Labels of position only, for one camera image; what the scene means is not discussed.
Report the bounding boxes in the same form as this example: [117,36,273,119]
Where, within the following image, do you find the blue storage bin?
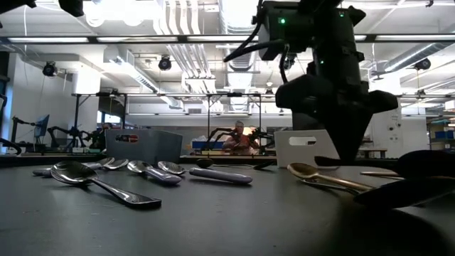
[191,139,228,151]

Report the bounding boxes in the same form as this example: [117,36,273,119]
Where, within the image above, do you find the blue-lit monitor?
[33,114,51,138]

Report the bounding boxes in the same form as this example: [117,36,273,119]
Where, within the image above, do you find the wooden background bench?
[358,147,388,160]

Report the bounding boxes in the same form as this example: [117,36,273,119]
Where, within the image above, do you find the large silver spoon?
[50,160,163,210]

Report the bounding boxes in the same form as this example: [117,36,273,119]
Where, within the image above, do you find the gray translucent bin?
[105,128,184,166]

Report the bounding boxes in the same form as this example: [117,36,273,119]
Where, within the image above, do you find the black background workstation frame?
[70,91,264,158]

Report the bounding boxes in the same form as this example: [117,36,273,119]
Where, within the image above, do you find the black spoon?
[212,159,277,171]

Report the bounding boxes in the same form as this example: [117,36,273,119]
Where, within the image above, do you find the overhead frame light bar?
[0,34,455,45]

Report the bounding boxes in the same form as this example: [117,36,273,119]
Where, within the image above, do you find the black table mat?
[0,162,455,256]

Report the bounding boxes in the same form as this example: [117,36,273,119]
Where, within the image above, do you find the person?
[222,119,260,156]
[90,122,112,150]

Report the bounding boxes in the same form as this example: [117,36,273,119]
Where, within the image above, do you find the black monitor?
[291,112,323,132]

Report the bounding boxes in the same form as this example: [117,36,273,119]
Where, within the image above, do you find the white plastic bin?
[274,129,341,169]

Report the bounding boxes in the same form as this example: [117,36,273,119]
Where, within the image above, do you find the purple-handled spoon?
[32,156,116,178]
[157,160,254,186]
[82,159,130,171]
[127,159,183,186]

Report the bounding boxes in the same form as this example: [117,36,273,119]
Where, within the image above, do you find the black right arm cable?
[223,0,291,85]

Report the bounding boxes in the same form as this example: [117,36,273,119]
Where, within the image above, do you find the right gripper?
[275,62,399,161]

